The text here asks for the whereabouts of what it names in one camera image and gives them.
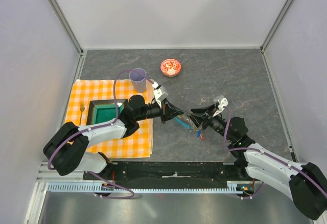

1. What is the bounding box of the teal square plate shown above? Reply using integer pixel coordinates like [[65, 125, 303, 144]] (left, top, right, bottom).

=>
[[86, 99, 128, 125]]

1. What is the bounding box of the red white patterned bowl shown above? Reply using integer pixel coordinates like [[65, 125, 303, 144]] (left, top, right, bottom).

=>
[[160, 59, 181, 77]]

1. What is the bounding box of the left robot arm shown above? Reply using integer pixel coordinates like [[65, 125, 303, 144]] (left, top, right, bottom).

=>
[[43, 95, 183, 180]]

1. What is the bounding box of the orange checkered cloth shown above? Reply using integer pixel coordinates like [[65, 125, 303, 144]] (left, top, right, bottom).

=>
[[65, 79, 153, 159]]

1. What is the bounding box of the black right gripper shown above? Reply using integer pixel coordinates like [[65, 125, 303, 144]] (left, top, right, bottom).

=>
[[185, 103, 233, 142]]

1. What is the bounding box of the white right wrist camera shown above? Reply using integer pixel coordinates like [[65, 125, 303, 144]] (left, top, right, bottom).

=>
[[214, 95, 228, 116]]

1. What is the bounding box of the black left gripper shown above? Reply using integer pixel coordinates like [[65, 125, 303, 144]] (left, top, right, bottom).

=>
[[135, 98, 183, 124]]

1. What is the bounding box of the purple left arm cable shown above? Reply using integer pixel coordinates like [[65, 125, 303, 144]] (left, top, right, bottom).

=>
[[47, 69, 159, 199]]

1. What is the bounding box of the blue key tag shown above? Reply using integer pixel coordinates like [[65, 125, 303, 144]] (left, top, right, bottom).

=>
[[197, 130, 202, 138]]

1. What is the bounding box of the aluminium corner post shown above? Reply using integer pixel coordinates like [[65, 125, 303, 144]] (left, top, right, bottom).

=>
[[260, 0, 294, 54], [48, 0, 84, 56]]

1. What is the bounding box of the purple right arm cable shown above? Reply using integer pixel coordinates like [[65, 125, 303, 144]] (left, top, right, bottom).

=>
[[222, 106, 327, 200]]

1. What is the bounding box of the purple plastic cup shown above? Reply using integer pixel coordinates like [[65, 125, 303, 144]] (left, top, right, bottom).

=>
[[129, 68, 147, 93]]

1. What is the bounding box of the white toothed cable rail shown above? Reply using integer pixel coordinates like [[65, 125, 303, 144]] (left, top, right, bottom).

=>
[[47, 182, 242, 194]]

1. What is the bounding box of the aluminium corner post right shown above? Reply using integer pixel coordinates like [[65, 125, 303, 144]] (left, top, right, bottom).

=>
[[260, 0, 294, 54]]

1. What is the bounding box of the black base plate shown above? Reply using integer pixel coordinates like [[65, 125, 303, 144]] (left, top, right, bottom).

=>
[[99, 161, 260, 189]]

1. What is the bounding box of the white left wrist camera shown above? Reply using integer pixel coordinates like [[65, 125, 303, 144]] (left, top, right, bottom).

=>
[[152, 81, 168, 108]]

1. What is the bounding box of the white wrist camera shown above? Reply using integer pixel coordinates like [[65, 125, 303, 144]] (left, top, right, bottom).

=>
[[152, 81, 168, 108], [214, 95, 228, 116]]

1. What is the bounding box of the aluminium frame rail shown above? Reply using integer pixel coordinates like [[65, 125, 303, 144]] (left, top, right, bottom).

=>
[[36, 162, 84, 182]]

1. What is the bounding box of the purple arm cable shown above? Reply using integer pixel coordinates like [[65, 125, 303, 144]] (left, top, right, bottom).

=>
[[47, 69, 159, 199], [222, 106, 327, 200]]

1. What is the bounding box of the aluminium corner post left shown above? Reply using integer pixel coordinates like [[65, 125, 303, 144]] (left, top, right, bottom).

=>
[[48, 0, 84, 56]]

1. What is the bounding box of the blue carabiner keyring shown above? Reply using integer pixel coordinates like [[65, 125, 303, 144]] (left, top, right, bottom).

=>
[[174, 117, 192, 129]]

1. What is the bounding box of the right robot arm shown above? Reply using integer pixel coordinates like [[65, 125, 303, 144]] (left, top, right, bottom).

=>
[[188, 105, 326, 220]]

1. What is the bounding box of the chain of silver keyrings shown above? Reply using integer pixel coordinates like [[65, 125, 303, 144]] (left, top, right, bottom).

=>
[[178, 111, 199, 132]]

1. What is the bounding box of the gold fork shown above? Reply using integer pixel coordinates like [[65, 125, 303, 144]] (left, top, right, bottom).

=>
[[79, 101, 85, 125]]

